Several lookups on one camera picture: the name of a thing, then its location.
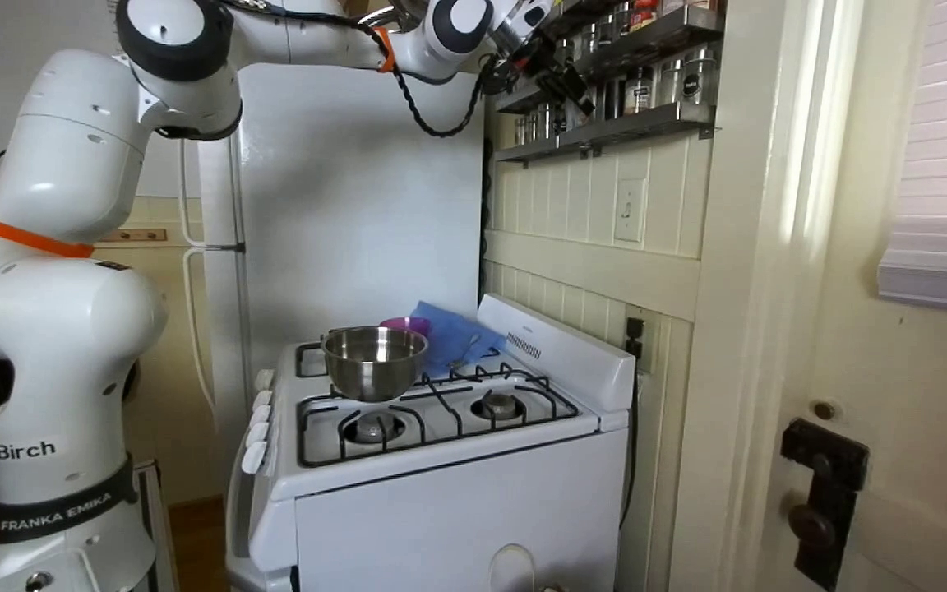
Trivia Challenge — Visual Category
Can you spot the purple plastic cup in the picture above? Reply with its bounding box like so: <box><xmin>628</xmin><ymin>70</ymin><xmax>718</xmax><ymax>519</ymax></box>
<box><xmin>378</xmin><ymin>312</ymin><xmax>435</xmax><ymax>347</ymax></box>

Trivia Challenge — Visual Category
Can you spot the stainless steel pot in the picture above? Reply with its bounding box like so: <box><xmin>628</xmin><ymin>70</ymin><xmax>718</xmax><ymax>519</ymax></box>
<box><xmin>322</xmin><ymin>323</ymin><xmax>435</xmax><ymax>405</ymax></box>

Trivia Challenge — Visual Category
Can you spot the cream panel door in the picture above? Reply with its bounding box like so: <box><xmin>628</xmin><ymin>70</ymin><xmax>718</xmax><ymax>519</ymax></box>
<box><xmin>799</xmin><ymin>0</ymin><xmax>947</xmax><ymax>592</ymax></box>

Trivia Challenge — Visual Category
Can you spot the cream light switch plate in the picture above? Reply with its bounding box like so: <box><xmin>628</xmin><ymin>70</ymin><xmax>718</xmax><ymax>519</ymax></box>
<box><xmin>612</xmin><ymin>176</ymin><xmax>648</xmax><ymax>247</ymax></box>

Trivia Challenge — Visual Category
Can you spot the blue cloth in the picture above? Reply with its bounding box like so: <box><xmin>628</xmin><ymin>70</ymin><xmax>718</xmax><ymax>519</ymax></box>
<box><xmin>405</xmin><ymin>299</ymin><xmax>512</xmax><ymax>381</ymax></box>

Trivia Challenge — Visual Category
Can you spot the black corrugated cable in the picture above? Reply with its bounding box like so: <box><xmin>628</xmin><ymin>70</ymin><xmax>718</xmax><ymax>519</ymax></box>
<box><xmin>381</xmin><ymin>14</ymin><xmax>504</xmax><ymax>141</ymax></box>

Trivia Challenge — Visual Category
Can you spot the white gas stove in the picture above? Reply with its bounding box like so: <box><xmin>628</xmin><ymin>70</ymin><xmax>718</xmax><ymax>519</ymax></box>
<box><xmin>222</xmin><ymin>294</ymin><xmax>642</xmax><ymax>592</ymax></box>

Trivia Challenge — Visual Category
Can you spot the white refrigerator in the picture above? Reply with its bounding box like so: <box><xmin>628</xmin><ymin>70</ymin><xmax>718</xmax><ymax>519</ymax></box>
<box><xmin>176</xmin><ymin>61</ymin><xmax>491</xmax><ymax>503</ymax></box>

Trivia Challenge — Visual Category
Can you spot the wall outlet with black plug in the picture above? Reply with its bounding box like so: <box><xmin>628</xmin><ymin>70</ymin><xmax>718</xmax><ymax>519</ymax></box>
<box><xmin>623</xmin><ymin>310</ymin><xmax>650</xmax><ymax>363</ymax></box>

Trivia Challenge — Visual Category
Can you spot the glass spice jar steel cap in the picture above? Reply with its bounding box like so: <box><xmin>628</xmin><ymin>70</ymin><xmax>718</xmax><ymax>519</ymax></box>
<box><xmin>658</xmin><ymin>46</ymin><xmax>719</xmax><ymax>108</ymax></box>

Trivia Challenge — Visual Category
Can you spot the white window blind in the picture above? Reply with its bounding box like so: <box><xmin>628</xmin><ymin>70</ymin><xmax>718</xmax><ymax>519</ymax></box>
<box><xmin>875</xmin><ymin>0</ymin><xmax>947</xmax><ymax>321</ymax></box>

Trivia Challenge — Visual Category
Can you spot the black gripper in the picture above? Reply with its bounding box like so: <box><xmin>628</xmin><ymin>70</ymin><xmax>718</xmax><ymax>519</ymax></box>
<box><xmin>504</xmin><ymin>18</ymin><xmax>600</xmax><ymax>113</ymax></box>

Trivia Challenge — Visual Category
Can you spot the steel wall spice rack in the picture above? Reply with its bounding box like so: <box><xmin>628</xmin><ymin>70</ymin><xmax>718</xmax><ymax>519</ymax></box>
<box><xmin>491</xmin><ymin>0</ymin><xmax>730</xmax><ymax>173</ymax></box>

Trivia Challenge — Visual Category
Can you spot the black door lock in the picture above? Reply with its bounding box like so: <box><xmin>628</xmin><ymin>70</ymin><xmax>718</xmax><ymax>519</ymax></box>
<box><xmin>778</xmin><ymin>416</ymin><xmax>875</xmax><ymax>592</ymax></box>

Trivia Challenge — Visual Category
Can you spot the black stove grate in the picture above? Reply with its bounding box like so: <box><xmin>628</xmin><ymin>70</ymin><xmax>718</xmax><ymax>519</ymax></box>
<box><xmin>292</xmin><ymin>364</ymin><xmax>584</xmax><ymax>472</ymax></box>
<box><xmin>292</xmin><ymin>340</ymin><xmax>335</xmax><ymax>381</ymax></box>

